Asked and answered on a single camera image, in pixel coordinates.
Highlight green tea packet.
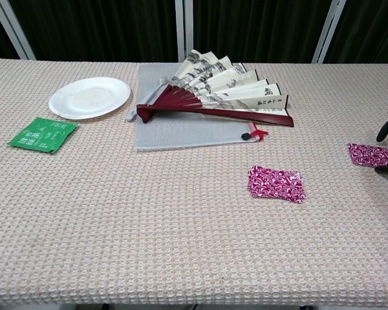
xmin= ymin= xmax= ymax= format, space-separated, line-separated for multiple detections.
xmin=7 ymin=116 xmax=78 ymax=155

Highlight beige woven tablecloth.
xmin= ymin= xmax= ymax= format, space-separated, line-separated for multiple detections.
xmin=0 ymin=57 xmax=388 ymax=308

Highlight grey cloth sheet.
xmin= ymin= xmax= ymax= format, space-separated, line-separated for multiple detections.
xmin=134 ymin=62 xmax=269 ymax=150

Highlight red cord with black toggle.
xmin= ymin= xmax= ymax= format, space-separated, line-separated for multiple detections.
xmin=240 ymin=121 xmax=270 ymax=143

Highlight grey metal partition post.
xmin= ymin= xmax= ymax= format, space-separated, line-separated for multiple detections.
xmin=0 ymin=0 xmax=37 ymax=61
xmin=175 ymin=0 xmax=195 ymax=64
xmin=311 ymin=0 xmax=347 ymax=64

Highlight white paper plate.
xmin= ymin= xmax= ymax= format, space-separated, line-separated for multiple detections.
xmin=48 ymin=76 xmax=131 ymax=121

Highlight grey plastic stick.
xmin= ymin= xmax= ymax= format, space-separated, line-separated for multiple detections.
xmin=125 ymin=77 xmax=169 ymax=123

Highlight pink patterned packet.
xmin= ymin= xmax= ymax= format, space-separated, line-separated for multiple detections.
xmin=248 ymin=165 xmax=307 ymax=205
xmin=347 ymin=142 xmax=388 ymax=169

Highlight paper folding fan, maroon ribs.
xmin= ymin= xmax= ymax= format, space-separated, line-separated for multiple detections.
xmin=136 ymin=49 xmax=294 ymax=129

